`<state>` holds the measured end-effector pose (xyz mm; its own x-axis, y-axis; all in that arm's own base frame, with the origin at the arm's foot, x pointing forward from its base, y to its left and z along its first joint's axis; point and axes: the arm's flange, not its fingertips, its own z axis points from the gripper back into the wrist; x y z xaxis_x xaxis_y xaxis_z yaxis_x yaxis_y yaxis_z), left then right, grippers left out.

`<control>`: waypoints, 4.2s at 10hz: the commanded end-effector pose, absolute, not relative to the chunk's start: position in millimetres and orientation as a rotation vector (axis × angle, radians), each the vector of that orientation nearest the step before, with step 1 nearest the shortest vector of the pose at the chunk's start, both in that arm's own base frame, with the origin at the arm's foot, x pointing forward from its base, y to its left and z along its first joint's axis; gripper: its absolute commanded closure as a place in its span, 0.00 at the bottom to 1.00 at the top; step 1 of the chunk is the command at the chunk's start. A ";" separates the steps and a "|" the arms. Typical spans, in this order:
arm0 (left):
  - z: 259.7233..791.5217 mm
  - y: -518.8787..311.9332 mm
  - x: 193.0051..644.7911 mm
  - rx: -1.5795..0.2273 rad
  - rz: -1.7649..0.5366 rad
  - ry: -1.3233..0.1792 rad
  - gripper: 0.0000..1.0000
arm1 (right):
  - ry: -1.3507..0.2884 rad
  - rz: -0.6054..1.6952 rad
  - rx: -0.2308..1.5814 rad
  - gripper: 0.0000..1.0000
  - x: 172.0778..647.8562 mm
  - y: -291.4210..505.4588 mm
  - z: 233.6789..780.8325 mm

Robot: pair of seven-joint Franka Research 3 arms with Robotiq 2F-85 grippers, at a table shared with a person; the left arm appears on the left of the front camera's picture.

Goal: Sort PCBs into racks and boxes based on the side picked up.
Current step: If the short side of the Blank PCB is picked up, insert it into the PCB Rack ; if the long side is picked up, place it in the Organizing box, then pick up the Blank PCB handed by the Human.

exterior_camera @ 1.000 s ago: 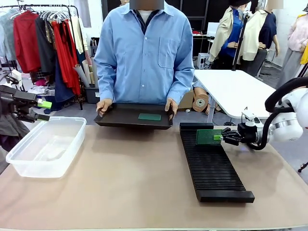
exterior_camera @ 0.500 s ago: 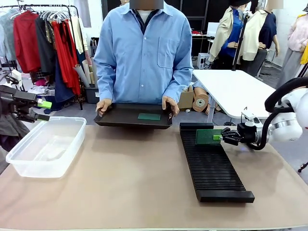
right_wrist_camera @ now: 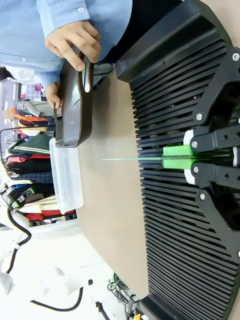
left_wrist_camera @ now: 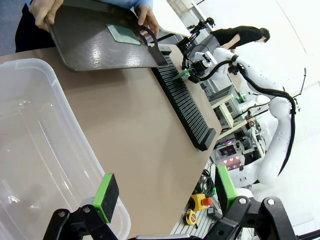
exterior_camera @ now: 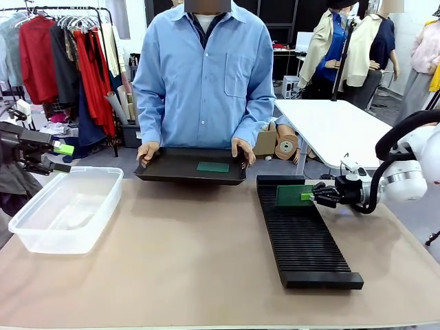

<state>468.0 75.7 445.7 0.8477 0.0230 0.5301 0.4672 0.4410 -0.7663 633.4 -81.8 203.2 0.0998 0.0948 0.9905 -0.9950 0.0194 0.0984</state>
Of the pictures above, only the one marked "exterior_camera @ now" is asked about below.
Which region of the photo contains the grey blue hanging shirt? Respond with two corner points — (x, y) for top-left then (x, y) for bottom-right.
(0, 12), (25, 87)

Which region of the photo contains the dark grey hanging coat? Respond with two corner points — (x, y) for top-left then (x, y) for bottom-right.
(49, 23), (82, 108)

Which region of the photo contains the black tripod pole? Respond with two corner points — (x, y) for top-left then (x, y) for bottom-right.
(331, 15), (359, 102)

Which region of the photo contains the person in blue shirt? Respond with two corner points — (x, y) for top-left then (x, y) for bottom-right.
(132, 0), (276, 166)

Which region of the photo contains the white plastic crate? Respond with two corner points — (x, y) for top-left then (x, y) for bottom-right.
(281, 75), (303, 101)

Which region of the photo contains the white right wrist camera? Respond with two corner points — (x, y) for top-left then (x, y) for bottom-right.
(340, 159), (371, 180)

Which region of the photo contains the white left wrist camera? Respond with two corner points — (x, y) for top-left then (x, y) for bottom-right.
(15, 98), (34, 131)

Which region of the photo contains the person's right hand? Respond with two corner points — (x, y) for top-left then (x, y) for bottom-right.
(136, 142), (162, 168)

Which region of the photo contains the person's right forearm blue sleeve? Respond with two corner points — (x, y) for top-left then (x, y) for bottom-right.
(132, 85), (166, 147)

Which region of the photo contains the black bag on shelf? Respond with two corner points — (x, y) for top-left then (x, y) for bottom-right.
(128, 52), (141, 83)

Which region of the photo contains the grey slanted cardboard tube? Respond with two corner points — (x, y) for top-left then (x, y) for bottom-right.
(104, 91), (130, 125)

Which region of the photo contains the cream hanging garment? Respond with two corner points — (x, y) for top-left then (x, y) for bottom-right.
(99, 23), (127, 79)

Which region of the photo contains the mannequin in pink fluffy top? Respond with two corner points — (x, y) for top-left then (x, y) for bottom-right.
(393, 8), (440, 133)

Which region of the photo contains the person's left hand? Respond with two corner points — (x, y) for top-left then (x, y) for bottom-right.
(231, 137), (257, 166)

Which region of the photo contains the clear plastic storage box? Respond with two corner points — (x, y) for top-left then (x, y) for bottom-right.
(8, 166), (124, 255)

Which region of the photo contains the beige cardboard tube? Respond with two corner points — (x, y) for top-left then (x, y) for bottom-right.
(116, 85), (132, 121)

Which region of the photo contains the brown cardboard box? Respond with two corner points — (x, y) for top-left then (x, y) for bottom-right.
(252, 122), (278, 160)

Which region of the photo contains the green PCB board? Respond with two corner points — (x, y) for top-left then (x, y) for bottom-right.
(276, 184), (314, 207)
(197, 162), (230, 173)

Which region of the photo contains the dark grey storage bin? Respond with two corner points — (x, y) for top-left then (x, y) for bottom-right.
(122, 123), (142, 149)

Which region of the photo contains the black slanted stand leg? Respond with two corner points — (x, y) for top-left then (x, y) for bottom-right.
(424, 88), (440, 111)

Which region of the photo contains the black slotted PCB rack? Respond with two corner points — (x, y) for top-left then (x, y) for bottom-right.
(256, 175), (364, 291)

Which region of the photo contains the mannequin in cream navy top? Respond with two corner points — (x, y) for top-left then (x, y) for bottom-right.
(345, 0), (400, 111)

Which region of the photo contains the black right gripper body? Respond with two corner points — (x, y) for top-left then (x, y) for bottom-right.
(335, 175), (365, 209)

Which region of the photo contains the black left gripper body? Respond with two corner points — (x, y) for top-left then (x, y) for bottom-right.
(0, 122), (52, 173)

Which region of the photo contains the yellow garment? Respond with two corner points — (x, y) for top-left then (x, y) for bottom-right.
(425, 19), (440, 93)

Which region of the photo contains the black plastic tray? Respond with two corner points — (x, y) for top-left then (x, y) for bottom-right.
(133, 146), (248, 187)

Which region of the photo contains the mannequin in beige jacket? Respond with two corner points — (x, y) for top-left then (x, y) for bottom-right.
(298, 0), (352, 91)

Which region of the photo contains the red hanging shirt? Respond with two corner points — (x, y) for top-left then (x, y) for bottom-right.
(19, 15), (59, 106)

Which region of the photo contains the navy blue hanging fabric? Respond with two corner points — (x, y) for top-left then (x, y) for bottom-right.
(77, 82), (108, 149)

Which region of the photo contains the brown lying mannequin torso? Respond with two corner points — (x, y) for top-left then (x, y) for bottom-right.
(274, 122), (310, 165)

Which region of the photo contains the dark grey draped garment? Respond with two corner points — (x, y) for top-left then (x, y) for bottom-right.
(0, 161), (44, 216)

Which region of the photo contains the black metal clothes rack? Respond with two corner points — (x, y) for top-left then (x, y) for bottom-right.
(0, 5), (120, 157)

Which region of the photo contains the white side table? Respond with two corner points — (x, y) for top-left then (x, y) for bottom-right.
(274, 99), (395, 176)

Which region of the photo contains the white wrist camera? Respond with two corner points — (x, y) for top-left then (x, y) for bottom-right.
(15, 98), (34, 131)
(340, 159), (371, 180)

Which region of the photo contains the black metal floor stand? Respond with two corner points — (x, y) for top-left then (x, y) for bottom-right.
(0, 82), (35, 130)

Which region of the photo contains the red hanging dress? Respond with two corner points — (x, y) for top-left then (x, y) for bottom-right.
(73, 29), (117, 138)

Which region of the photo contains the person's left forearm blue sleeve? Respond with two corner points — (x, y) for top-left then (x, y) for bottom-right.
(234, 92), (276, 147)

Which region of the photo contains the black right arm cable sleeve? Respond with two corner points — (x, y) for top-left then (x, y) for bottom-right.
(355, 109), (440, 215)

